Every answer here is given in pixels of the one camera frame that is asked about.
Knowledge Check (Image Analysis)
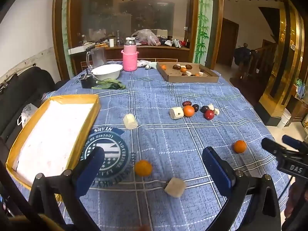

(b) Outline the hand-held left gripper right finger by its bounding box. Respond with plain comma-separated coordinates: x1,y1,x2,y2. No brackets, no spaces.
202,146,282,231

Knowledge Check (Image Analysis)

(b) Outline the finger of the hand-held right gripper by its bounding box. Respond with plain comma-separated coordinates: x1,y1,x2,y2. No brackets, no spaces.
282,135,308,150
261,138,293,160

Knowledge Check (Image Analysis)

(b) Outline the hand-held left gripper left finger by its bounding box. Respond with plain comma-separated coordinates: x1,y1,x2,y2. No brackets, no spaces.
28,146,106,231

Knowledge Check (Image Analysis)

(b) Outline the large white chunk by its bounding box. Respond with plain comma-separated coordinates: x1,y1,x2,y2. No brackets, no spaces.
164,177,187,198
123,113,138,130
169,107,185,120

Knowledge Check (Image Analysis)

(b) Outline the yellow cardboard box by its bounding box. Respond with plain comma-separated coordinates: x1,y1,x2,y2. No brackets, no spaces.
5,94,101,199

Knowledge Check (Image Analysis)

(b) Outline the person's right hand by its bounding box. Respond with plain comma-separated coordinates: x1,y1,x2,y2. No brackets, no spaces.
284,182,308,222

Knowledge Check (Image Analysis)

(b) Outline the white plastic bucket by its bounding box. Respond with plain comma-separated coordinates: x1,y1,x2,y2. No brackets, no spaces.
277,108,292,129

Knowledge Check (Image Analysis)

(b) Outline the green plastic bag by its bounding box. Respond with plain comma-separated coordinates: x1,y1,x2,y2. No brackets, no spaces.
295,78,306,99

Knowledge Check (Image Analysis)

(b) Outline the blue plaid tablecloth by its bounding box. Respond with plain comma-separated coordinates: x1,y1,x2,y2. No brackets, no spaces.
14,66,293,231

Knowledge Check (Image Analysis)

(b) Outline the clear crumpled plastic bag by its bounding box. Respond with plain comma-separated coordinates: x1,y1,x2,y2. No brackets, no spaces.
21,103,39,126

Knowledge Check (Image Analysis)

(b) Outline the green leafy bundle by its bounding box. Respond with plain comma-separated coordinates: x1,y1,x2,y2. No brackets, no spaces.
93,78,126,90

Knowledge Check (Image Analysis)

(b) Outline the wooden stair railing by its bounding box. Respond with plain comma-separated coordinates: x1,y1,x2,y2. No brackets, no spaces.
249,42,277,82

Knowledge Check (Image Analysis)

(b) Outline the brown cardboard tray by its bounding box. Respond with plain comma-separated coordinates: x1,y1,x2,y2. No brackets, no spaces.
156,62,220,83

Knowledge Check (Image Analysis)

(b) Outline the white enamel bowl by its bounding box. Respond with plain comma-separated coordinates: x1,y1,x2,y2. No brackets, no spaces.
92,64,123,80

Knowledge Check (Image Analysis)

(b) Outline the dark jacket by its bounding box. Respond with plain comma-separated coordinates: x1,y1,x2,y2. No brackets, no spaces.
234,43,253,66

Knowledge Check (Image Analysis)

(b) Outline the black bag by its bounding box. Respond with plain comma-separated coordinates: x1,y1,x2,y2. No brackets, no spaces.
0,66,57,140

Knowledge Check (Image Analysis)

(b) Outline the clear plastic pitcher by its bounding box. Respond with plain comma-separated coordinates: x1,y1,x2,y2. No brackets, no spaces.
86,47,107,70

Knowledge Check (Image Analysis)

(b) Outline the jar with pink knitted sleeve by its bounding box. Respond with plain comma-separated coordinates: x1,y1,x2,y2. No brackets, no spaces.
121,37,139,72

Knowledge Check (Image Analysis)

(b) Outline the white work glove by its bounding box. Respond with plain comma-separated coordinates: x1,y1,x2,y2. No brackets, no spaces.
137,61,158,70

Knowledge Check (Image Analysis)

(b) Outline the wooden counter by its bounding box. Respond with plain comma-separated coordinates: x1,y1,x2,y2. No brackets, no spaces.
69,44,190,73

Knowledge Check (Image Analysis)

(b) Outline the translucent plastic bag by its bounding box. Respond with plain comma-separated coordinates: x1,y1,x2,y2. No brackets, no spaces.
131,29,161,46

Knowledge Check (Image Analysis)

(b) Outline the bamboo painted panel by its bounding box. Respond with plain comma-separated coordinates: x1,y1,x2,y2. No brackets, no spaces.
194,0,213,64

